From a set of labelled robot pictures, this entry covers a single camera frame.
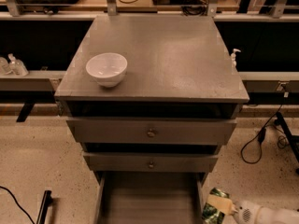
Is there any black floor cable left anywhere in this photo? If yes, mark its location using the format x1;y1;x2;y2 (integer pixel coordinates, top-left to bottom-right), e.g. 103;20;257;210
0;185;36;224

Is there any green soda can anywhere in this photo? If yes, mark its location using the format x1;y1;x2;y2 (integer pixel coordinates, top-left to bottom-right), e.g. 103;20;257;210
202;188;230;224

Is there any clear sanitizer bottle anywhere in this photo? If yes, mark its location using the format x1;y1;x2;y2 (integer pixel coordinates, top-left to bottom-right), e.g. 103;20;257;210
8;53;29;77

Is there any black floor cable right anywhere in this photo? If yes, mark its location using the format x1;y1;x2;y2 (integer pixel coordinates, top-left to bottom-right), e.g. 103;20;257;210
240;91;292;165

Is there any grey drawer cabinet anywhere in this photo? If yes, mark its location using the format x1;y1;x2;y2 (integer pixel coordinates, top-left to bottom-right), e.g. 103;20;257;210
53;14;250;185

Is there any black cable bundle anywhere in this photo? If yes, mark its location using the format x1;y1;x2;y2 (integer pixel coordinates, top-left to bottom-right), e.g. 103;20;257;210
180;0;209;17

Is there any clear bottle at edge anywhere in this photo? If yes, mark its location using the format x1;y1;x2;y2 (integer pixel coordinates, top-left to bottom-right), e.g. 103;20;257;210
0;57;11;75

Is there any black stand foot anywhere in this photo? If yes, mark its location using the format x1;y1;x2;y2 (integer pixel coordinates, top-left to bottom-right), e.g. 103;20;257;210
36;190;53;224

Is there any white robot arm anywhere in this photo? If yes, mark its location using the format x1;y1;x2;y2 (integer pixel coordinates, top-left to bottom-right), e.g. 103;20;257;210
202;194;299;224

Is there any white ceramic bowl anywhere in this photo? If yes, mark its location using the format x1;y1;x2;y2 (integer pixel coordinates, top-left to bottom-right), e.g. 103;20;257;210
86;52;128;88

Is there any grey bottom drawer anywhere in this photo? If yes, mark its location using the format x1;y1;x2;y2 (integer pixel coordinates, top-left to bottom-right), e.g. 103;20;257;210
94;172;204;224

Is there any black stand leg right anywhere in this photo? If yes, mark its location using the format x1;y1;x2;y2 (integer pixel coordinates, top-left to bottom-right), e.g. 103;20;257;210
276;112;299;162

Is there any grey middle drawer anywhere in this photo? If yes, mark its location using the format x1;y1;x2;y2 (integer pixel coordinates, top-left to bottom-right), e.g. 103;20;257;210
83;152;218;173

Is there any grey drawer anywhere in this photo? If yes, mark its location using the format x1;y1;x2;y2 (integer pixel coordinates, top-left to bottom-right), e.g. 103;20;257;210
83;152;218;173
94;172;204;224
66;118;236;145

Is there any grey top drawer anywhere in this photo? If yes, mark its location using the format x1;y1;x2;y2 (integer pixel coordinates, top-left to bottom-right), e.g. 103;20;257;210
66;118;236;145

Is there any black floor cable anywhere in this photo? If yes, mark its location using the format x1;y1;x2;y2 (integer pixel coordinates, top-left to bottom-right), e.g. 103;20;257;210
0;185;36;224
240;91;292;165

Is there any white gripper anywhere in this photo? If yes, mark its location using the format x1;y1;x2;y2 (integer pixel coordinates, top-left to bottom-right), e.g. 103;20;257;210
206;194;263;224

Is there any white pump bottle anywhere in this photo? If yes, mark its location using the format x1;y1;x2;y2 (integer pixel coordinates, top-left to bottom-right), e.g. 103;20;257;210
231;49;241;67

